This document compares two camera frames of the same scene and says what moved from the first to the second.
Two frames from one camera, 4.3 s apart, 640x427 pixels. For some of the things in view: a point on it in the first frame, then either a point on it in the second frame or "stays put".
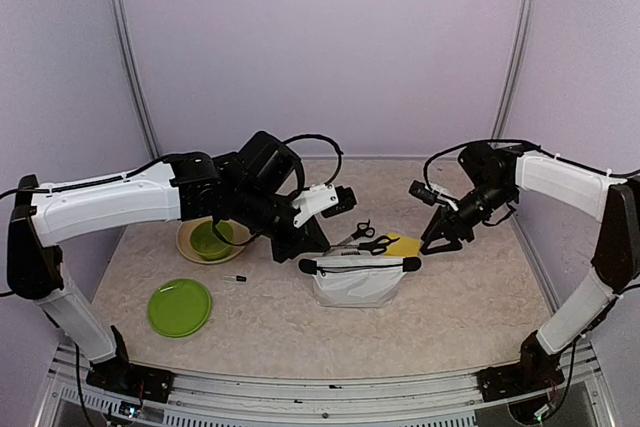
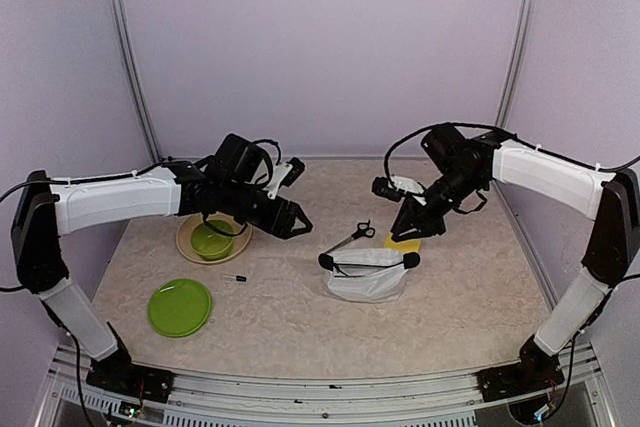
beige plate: [240, 235] stays put
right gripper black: [452, 226] → [413, 213]
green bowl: [207, 244] stays put
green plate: [179, 307] stays put
